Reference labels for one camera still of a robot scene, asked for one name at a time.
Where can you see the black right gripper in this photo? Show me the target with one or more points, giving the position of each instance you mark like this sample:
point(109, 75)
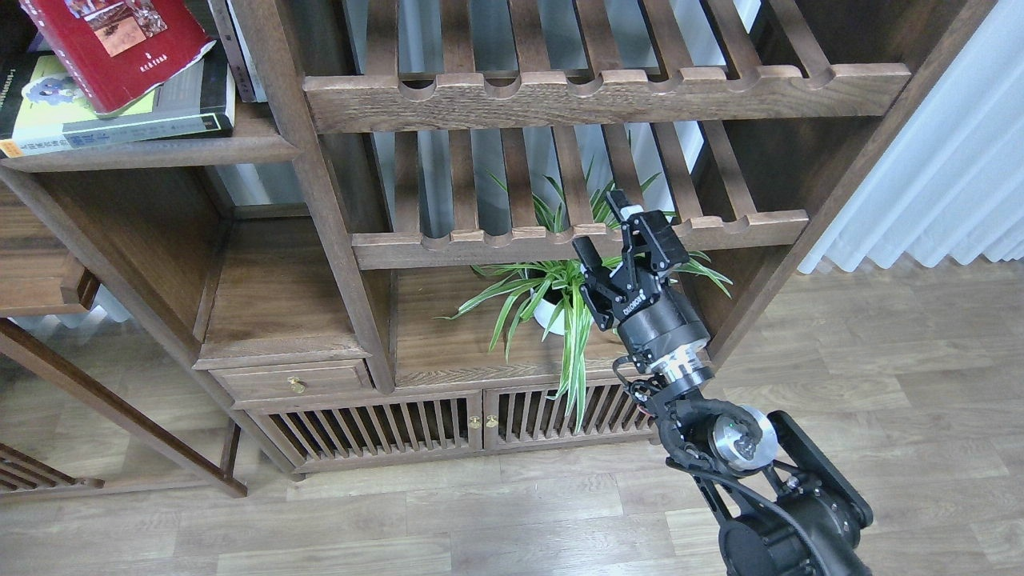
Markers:
point(661, 331)

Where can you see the red cover book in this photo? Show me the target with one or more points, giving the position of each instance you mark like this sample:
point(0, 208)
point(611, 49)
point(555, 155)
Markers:
point(117, 51)

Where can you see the green and black book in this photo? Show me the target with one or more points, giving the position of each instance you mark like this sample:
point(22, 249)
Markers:
point(43, 110)

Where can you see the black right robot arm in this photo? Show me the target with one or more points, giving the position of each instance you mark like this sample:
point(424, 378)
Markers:
point(782, 507)

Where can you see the green spider plant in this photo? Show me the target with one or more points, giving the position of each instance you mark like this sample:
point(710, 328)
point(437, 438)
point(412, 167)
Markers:
point(527, 286)

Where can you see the white plant pot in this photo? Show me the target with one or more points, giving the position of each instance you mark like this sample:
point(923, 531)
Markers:
point(561, 315)

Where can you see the dark wooden bookshelf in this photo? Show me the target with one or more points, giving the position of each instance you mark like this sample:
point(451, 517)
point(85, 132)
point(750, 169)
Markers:
point(403, 142)

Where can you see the white sheer curtain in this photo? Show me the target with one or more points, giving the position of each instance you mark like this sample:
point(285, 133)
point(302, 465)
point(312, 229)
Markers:
point(951, 184)

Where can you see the brass drawer knob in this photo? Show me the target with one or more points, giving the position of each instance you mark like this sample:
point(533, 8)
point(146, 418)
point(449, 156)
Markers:
point(297, 385)

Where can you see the white blue upright book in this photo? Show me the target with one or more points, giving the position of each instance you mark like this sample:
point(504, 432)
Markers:
point(250, 56)

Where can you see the grey upright book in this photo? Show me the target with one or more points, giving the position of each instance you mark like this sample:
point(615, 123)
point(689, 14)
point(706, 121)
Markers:
point(225, 33)

